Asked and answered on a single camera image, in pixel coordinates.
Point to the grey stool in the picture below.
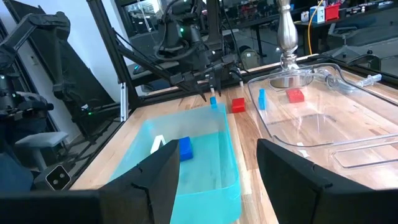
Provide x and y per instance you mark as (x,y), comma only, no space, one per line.
(40,139)

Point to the teal framed window box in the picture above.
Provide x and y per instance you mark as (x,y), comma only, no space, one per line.
(262,99)

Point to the solid teal blue box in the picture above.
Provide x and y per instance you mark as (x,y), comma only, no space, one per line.
(213,101)

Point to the red storage bin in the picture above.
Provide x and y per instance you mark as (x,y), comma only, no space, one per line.
(332,13)

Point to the silver table lamp white shade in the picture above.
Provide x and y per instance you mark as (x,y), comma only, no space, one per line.
(286,28)

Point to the black curved chair backrest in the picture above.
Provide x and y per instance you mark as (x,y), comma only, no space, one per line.
(362,56)

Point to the teal translucent plastic bin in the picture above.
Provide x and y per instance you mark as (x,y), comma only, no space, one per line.
(205,174)

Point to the white blue box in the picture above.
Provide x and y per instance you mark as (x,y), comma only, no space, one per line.
(317,15)

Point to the plain red box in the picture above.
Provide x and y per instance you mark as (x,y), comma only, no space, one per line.
(294,96)
(238,105)

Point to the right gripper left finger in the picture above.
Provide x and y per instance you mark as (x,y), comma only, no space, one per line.
(149,193)

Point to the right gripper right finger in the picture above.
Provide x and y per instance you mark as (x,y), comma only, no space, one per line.
(289,186)

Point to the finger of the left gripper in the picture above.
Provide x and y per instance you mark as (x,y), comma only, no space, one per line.
(217,81)
(194,84)

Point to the olive backpack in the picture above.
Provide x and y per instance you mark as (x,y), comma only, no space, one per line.
(250,59)

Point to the clear plastic bin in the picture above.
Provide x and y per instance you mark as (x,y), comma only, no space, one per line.
(342,130)

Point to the dark blue box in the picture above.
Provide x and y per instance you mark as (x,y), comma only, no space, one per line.
(186,149)

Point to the silver aluminium strut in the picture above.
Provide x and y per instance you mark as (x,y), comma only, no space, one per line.
(124,102)

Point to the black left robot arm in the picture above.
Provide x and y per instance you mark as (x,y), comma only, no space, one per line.
(174,34)

